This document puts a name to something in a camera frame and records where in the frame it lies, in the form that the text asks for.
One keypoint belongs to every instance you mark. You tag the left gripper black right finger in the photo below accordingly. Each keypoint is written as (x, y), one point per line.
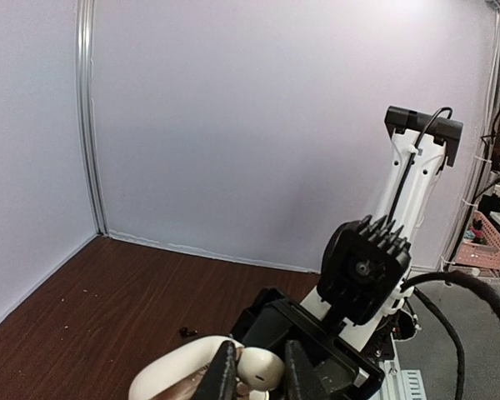
(300, 380)

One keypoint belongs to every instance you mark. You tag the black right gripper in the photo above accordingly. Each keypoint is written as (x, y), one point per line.
(274, 319)

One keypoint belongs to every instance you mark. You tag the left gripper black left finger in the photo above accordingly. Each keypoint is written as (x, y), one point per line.
(220, 380)

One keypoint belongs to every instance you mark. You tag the white earbud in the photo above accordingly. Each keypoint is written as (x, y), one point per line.
(260, 369)

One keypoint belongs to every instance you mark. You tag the white charging case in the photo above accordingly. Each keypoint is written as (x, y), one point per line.
(177, 374)

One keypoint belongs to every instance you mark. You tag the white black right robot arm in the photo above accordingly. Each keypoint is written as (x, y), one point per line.
(422, 146)

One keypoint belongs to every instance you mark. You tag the black earbud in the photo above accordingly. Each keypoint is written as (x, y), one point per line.
(185, 332)

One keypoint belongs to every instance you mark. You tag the pink plastic basket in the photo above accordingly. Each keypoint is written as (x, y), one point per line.
(480, 245)

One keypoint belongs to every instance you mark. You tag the aluminium front rail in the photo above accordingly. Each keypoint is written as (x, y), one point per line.
(398, 383)

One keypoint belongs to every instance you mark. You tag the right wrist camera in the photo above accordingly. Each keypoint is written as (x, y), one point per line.
(362, 263)

